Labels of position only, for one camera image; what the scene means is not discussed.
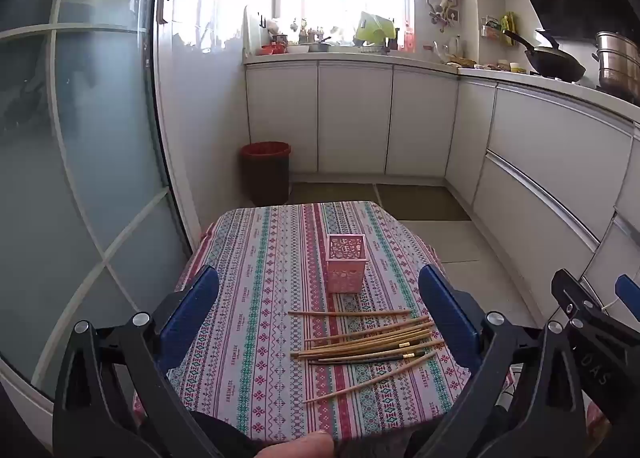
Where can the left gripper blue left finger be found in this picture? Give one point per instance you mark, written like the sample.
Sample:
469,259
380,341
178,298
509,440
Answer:
179,317

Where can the pink perforated utensil holder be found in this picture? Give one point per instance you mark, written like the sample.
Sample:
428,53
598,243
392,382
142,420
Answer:
346,260

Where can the patterned woven tablecloth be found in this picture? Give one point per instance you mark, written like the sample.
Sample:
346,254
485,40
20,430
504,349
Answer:
273,260

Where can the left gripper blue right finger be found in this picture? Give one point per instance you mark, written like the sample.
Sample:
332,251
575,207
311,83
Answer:
456,314

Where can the green plastic bag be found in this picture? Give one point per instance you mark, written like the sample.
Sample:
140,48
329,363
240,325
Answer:
374,29

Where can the light wooden chopstick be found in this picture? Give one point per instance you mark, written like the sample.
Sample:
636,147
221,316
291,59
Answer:
350,314

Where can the red-rimmed dark trash bin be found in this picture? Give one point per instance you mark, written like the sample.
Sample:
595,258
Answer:
265,170

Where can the person's left hand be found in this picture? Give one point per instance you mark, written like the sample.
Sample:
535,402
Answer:
313,445

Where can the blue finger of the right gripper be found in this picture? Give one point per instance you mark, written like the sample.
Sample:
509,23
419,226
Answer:
629,293

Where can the black wok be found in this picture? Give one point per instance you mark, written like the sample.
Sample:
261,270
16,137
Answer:
550,61

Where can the stainless steel steamer pot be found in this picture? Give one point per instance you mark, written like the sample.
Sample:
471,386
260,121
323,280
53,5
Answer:
618,59

